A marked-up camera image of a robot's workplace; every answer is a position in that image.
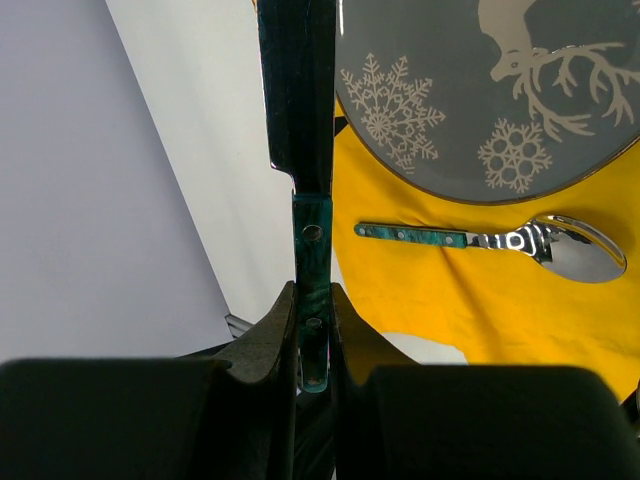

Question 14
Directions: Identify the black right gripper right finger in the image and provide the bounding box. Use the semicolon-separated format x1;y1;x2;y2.
330;285;639;479

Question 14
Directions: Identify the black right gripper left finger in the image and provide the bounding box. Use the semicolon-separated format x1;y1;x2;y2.
1;283;297;479

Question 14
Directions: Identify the yellow Pikachu cloth placemat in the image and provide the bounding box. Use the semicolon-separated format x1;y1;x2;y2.
333;127;639;398

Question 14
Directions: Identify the spoon with green handle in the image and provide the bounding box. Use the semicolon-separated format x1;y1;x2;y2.
354;214;628;284

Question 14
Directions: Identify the grey reindeer plate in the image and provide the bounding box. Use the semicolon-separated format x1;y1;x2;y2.
336;1;639;205

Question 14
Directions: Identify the knife with green handle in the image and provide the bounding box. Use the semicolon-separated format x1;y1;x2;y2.
256;0;337;393

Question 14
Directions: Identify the aluminium side rail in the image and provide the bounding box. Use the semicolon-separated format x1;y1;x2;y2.
224;314;253;339

